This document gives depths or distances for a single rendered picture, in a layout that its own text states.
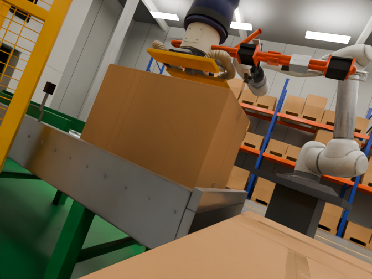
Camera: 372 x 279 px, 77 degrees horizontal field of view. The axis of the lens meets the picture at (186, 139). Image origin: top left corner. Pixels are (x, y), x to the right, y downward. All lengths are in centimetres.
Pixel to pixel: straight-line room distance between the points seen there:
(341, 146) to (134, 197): 117
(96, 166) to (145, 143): 20
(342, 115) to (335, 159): 25
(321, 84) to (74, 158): 981
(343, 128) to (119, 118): 121
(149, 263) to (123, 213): 44
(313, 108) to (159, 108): 783
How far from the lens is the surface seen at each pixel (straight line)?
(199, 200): 64
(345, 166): 152
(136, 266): 32
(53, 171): 100
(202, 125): 83
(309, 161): 164
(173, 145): 86
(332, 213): 831
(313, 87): 1022
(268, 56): 109
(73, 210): 90
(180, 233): 67
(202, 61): 101
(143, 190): 72
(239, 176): 818
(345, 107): 161
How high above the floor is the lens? 69
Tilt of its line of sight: 3 degrees up
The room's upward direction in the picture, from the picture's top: 21 degrees clockwise
